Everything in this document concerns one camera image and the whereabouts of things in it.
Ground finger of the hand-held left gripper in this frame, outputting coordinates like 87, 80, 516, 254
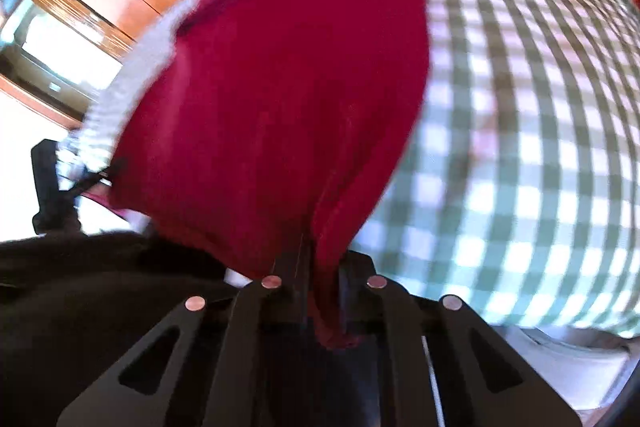
60, 163, 127, 200

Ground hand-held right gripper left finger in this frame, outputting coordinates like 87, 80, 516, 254
57, 241, 322, 427

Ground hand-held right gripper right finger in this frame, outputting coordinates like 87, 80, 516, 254
339, 251, 584, 427

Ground dark red garment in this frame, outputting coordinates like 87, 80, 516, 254
107, 0, 434, 351

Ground person's black clothing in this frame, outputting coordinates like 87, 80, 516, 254
0, 229, 261, 427

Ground white mattress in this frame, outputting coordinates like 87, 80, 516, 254
425, 324, 634, 427

